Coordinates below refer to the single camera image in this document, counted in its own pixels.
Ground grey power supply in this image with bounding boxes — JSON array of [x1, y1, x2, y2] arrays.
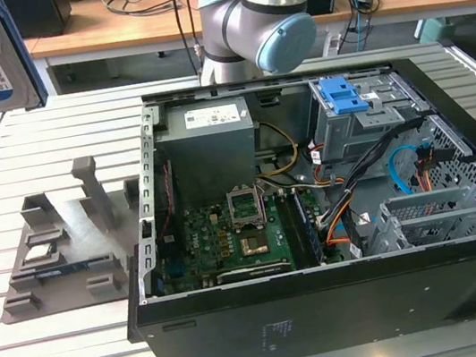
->
[[149, 94, 265, 200]]

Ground blue RAM stick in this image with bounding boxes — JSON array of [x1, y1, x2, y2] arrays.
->
[[34, 261, 93, 280]]

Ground blue wire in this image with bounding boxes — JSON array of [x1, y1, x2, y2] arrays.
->
[[385, 144, 421, 200]]

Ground silver CPU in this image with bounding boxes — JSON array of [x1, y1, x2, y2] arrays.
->
[[21, 242, 57, 267]]

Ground long wooden desk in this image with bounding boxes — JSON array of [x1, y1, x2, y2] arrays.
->
[[18, 0, 476, 101]]

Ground white power strip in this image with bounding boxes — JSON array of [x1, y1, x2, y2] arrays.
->
[[319, 33, 344, 57]]

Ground grey disk bay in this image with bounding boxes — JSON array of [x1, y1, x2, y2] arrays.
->
[[357, 183, 476, 257]]

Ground black PC case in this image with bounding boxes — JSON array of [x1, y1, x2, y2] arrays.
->
[[89, 41, 476, 357]]

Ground green motherboard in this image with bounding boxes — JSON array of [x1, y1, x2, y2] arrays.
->
[[149, 169, 339, 295]]

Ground black graphics card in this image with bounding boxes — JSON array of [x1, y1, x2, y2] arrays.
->
[[215, 259, 294, 287]]

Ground grey parts rack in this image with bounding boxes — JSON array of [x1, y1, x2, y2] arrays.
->
[[0, 148, 158, 327]]

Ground orange power wire bundle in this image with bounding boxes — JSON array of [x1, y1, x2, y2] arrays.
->
[[407, 140, 443, 196]]

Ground CPU socket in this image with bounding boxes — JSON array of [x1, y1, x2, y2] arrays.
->
[[234, 225, 274, 263]]

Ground black RAM slot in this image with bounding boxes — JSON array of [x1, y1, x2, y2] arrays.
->
[[275, 193, 310, 271]]

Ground yellow wires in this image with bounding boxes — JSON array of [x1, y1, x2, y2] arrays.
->
[[251, 117, 304, 180]]

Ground black cable bundle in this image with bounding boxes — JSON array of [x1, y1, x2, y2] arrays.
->
[[302, 115, 441, 228]]

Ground pale green bin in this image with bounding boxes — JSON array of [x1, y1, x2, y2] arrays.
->
[[414, 11, 470, 47]]

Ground grey optical drive cage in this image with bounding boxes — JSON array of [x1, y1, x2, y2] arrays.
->
[[303, 65, 436, 166]]

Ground blue drive latch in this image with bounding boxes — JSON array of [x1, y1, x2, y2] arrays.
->
[[317, 71, 369, 119]]

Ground installed RAM stick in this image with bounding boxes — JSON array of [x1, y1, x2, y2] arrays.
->
[[290, 187, 327, 268]]

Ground metal socket cover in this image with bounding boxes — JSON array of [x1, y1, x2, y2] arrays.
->
[[224, 182, 269, 233]]

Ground large black computer tower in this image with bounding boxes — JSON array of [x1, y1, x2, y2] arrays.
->
[[4, 0, 75, 43]]

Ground thin locking lever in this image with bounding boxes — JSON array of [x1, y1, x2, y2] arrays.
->
[[253, 179, 271, 226]]

